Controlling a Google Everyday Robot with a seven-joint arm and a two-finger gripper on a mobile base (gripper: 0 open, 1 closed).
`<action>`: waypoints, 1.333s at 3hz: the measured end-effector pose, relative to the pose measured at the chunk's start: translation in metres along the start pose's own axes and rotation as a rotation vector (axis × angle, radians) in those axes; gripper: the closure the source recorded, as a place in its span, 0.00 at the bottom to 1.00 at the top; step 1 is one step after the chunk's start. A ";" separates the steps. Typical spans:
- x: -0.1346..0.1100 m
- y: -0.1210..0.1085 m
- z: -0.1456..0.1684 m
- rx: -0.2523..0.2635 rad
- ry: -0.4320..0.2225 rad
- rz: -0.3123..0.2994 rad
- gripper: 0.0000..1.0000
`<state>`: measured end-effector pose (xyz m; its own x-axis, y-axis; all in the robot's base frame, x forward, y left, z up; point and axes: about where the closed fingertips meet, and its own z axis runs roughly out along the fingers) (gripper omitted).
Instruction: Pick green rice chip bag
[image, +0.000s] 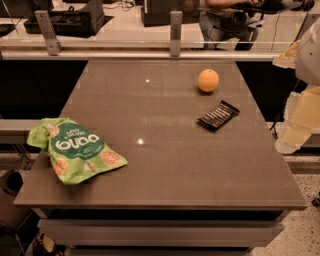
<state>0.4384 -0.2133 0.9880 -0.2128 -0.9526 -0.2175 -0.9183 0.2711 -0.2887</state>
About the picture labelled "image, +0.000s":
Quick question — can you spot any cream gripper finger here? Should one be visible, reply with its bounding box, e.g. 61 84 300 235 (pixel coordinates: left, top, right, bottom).
275 86 320 154
272 40 301 69

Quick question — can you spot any green rice chip bag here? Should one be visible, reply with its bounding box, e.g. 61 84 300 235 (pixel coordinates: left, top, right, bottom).
27 118 128 185

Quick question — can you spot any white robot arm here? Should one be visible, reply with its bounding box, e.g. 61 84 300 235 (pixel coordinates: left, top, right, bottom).
273 19 320 154

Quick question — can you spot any black snack bar wrapper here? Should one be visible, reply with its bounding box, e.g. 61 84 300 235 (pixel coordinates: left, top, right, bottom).
198 100 240 131

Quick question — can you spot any seated person in background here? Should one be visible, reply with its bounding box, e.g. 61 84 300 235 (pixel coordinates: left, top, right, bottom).
199 0 262 51

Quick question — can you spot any orange fruit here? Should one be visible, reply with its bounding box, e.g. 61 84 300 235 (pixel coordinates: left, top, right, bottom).
197 69 219 93

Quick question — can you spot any black equipment box middle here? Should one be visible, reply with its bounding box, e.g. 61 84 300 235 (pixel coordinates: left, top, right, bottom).
141 0 200 27

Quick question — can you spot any black equipment box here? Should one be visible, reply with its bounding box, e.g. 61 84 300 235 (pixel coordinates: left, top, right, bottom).
141 0 200 27
35 0 112 38

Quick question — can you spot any black equipment box left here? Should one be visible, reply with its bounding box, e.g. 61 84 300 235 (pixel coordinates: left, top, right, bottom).
35 0 112 38

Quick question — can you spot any brown bin lower left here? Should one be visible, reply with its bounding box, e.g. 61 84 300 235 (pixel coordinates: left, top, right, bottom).
0 170 36 234

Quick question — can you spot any right metal railing bracket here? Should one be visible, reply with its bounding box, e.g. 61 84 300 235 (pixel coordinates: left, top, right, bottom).
295 13 320 40

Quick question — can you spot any metal railing bracket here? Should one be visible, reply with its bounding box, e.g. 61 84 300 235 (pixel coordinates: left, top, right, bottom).
170 11 182 57
35 10 62 56
295 13 320 40

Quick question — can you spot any middle metal railing bracket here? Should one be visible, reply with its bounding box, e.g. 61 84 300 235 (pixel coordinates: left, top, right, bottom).
170 11 182 57

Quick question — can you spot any left metal railing bracket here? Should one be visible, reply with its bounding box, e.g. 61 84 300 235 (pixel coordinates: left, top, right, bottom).
35 10 62 56

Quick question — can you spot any horizontal metal rail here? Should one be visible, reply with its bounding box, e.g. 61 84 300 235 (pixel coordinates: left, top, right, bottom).
1 50 279 61

